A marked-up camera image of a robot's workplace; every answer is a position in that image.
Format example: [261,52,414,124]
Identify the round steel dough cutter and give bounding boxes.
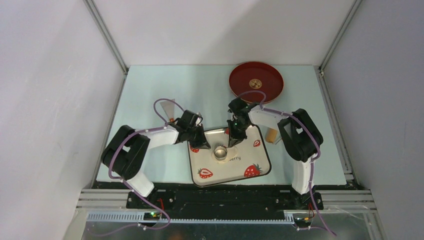
[213,145,228,161]

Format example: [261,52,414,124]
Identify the left aluminium corner post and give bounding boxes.
[83,0,129,75]

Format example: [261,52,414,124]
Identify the white dough piece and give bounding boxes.
[211,146,238,163]

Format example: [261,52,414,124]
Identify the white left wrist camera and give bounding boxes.
[195,112,204,127]

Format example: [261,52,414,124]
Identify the grey slotted cable duct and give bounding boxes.
[86,211,295,225]

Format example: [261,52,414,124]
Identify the round dark red tray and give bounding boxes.
[228,61,285,104]

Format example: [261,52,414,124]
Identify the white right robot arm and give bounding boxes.
[227,97,324,209]

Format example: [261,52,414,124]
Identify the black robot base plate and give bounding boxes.
[126,190,324,220]

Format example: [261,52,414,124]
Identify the aluminium frame rail front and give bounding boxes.
[68,189,387,240]

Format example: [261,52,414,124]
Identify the aluminium corner post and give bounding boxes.
[83,0,129,75]
[318,0,363,72]

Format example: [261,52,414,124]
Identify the wooden dough roller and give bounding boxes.
[265,128,279,144]

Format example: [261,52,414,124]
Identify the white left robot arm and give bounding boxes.
[100,110,211,208]

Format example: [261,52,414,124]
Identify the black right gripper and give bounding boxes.
[227,119,250,148]

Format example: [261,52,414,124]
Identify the right aluminium corner post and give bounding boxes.
[318,0,363,72]

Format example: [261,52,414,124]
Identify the steel scraper orange handle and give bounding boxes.
[160,99,175,122]

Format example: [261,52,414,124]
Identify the white strawberry print tray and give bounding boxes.
[188,125,272,187]

